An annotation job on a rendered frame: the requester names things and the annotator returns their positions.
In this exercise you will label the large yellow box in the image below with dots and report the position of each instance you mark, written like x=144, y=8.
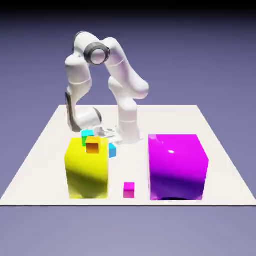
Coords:
x=86, y=172

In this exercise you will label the large magenta box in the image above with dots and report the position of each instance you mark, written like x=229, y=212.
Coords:
x=178, y=168

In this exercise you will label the small light blue cube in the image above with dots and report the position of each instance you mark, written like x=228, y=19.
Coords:
x=112, y=151

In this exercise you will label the small magenta cube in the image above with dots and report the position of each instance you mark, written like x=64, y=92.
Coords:
x=129, y=190

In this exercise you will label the small cyan cube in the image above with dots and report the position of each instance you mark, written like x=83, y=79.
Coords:
x=87, y=133

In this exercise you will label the small orange cube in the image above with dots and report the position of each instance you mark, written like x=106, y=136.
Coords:
x=93, y=147

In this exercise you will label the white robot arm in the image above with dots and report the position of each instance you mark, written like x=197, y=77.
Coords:
x=122, y=68

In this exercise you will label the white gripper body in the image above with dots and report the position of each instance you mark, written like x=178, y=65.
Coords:
x=104, y=132

